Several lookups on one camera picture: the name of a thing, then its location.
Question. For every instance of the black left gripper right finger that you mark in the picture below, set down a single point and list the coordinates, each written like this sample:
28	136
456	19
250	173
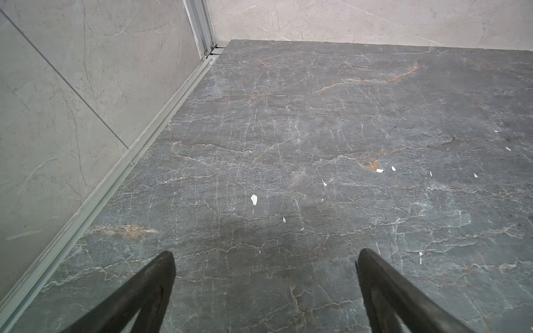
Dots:
392	301

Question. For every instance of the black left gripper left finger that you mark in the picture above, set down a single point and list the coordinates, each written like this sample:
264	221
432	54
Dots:
144	297

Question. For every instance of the aluminium frame rail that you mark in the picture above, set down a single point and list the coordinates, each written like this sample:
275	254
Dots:
86	87

